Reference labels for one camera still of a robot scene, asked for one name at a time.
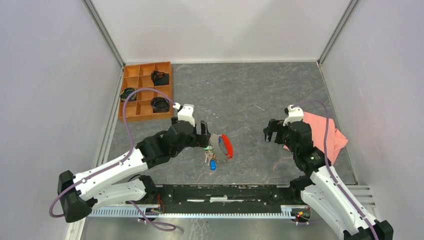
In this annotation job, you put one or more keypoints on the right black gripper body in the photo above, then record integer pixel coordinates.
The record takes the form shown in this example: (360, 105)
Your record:
(282, 136)

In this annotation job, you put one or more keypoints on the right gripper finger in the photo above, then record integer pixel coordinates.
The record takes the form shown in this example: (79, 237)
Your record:
(273, 124)
(267, 134)

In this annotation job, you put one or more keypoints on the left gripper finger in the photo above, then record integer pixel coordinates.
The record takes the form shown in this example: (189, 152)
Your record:
(204, 141)
(204, 127)

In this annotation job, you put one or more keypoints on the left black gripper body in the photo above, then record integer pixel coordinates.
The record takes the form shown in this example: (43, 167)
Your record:
(194, 141)

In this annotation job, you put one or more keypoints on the steel key holder red handle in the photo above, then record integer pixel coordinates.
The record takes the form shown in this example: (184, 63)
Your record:
(221, 147)

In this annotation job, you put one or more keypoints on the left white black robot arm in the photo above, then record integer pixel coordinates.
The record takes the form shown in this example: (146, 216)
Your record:
(81, 193)

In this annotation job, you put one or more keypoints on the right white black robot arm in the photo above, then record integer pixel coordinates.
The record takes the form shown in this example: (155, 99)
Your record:
(321, 188)

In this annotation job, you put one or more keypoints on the blue key tag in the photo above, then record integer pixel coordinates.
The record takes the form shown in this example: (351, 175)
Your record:
(212, 165)

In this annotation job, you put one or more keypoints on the black rolled item bottom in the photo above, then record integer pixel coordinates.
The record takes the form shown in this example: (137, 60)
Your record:
(160, 105)

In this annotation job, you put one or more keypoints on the pink folded cloth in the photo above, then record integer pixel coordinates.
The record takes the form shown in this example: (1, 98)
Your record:
(335, 140)

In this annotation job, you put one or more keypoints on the orange compartment tray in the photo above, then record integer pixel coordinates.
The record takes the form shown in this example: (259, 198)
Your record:
(139, 76)

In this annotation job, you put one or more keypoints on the black rolled item top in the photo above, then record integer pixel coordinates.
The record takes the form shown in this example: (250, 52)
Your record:
(160, 78)

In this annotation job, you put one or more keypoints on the green black rolled item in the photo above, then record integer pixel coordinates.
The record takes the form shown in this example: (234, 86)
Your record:
(128, 92)

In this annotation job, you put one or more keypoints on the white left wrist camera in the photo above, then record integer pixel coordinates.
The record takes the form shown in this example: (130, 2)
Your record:
(185, 113)

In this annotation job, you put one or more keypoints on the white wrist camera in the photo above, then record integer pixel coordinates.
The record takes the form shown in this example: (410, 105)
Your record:
(185, 113)
(294, 114)

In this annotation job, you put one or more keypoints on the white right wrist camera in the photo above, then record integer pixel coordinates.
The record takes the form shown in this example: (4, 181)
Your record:
(294, 114)

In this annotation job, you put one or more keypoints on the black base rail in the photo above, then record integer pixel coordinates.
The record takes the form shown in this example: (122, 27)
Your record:
(222, 199)

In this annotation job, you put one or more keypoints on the white slotted cable duct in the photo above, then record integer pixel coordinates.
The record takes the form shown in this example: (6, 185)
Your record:
(152, 213)

